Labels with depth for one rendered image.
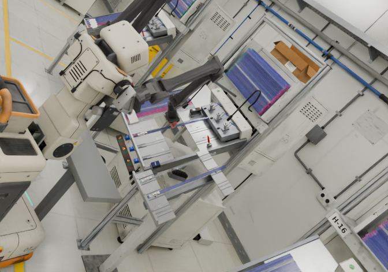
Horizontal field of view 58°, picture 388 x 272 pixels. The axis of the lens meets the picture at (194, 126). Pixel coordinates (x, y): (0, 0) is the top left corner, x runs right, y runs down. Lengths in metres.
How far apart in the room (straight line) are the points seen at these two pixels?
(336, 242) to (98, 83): 1.48
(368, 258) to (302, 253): 0.30
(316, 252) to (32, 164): 1.40
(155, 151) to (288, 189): 1.89
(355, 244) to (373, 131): 1.87
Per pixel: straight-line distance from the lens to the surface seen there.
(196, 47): 3.57
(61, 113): 1.75
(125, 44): 1.59
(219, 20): 3.55
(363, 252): 1.92
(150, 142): 2.34
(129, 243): 2.32
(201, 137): 2.36
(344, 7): 4.44
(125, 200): 2.28
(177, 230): 2.88
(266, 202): 3.89
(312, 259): 1.96
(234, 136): 2.34
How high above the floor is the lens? 1.71
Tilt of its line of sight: 17 degrees down
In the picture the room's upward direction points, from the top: 43 degrees clockwise
